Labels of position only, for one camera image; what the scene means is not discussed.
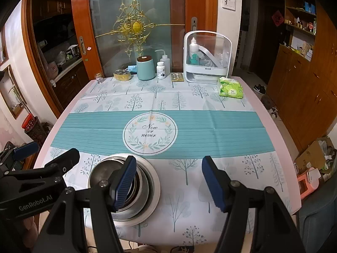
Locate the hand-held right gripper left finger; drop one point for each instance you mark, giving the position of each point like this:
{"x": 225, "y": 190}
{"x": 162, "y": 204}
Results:
{"x": 123, "y": 181}

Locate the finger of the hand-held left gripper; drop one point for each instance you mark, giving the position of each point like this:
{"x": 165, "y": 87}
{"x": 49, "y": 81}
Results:
{"x": 25, "y": 148}
{"x": 67, "y": 160}

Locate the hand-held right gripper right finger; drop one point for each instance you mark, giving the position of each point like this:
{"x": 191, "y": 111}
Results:
{"x": 214, "y": 184}

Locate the large steel bowl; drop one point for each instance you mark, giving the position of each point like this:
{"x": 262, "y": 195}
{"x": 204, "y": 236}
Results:
{"x": 143, "y": 189}

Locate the small steel bowl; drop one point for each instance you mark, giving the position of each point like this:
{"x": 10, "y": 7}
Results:
{"x": 102, "y": 171}

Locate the large white plate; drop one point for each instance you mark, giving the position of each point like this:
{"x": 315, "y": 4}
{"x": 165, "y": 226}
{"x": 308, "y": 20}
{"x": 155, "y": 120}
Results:
{"x": 155, "y": 187}

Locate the person's left hand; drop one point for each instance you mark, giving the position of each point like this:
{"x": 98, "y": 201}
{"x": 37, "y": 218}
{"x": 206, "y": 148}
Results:
{"x": 30, "y": 226}

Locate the red basket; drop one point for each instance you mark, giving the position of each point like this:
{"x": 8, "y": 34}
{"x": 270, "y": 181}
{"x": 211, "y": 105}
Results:
{"x": 29, "y": 122}

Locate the tree printed teal tablecloth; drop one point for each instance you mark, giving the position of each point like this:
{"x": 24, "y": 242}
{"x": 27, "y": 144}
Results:
{"x": 210, "y": 137}

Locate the pink rice cooker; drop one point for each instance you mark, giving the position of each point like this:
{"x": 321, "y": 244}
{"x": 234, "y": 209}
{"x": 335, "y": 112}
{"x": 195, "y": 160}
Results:
{"x": 52, "y": 69}

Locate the small glass cup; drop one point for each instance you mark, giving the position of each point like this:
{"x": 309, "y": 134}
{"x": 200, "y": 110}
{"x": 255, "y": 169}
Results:
{"x": 99, "y": 79}

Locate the pink plastic container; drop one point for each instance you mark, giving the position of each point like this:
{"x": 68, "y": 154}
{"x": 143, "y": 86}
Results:
{"x": 306, "y": 184}

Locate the green tissue pack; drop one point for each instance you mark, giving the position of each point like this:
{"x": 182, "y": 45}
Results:
{"x": 230, "y": 89}

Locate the cardboard box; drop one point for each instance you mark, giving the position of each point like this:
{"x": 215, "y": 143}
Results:
{"x": 310, "y": 152}

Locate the round yellow tin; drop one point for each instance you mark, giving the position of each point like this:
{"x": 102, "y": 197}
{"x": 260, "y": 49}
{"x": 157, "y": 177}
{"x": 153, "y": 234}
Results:
{"x": 122, "y": 76}

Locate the black shoe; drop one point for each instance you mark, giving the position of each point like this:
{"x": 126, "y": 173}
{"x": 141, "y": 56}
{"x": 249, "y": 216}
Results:
{"x": 259, "y": 89}

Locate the steel pot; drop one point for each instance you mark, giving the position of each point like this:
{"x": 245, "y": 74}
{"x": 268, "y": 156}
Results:
{"x": 73, "y": 50}

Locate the grey blue chair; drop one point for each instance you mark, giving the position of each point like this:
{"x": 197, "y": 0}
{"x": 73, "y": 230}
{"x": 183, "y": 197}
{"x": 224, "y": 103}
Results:
{"x": 318, "y": 221}

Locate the blue face mask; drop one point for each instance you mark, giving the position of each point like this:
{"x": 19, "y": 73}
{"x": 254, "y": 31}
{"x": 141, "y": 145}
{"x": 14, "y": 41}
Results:
{"x": 131, "y": 69}

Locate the white storage box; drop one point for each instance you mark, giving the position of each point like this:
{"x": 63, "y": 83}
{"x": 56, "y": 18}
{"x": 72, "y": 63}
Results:
{"x": 205, "y": 71}

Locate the teal canister with brown lid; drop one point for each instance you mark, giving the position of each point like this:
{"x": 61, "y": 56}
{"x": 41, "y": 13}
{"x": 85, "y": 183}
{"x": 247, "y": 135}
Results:
{"x": 146, "y": 69}

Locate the white pill bottle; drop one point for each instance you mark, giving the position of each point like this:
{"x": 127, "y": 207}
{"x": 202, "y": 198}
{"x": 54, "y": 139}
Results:
{"x": 161, "y": 71}

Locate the clear wash bottle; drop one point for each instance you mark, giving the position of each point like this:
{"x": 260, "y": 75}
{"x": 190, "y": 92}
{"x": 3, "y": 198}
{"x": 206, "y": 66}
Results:
{"x": 165, "y": 63}

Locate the wooden shelf cabinet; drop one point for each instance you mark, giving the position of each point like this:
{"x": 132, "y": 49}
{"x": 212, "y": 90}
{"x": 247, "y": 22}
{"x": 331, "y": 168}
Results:
{"x": 302, "y": 79}

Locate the white dropper bottle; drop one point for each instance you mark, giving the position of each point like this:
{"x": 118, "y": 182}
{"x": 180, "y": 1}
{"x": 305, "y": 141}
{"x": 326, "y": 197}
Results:
{"x": 193, "y": 48}

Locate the wooden framed glass door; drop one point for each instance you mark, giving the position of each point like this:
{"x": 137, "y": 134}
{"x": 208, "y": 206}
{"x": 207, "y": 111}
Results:
{"x": 105, "y": 18}

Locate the gold door ornament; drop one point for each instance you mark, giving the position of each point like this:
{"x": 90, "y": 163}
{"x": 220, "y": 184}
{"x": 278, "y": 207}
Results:
{"x": 136, "y": 26}

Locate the dark wooden door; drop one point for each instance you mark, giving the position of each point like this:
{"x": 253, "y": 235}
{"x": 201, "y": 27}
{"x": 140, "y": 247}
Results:
{"x": 264, "y": 39}

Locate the wooden picture frame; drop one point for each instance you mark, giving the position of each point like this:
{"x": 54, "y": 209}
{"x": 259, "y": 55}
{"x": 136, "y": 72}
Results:
{"x": 13, "y": 95}

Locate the red wall decoration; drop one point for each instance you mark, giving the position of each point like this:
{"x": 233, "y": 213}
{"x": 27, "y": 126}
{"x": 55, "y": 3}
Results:
{"x": 277, "y": 18}

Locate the white wall switch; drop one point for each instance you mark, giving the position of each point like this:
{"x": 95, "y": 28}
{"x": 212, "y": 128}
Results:
{"x": 229, "y": 3}

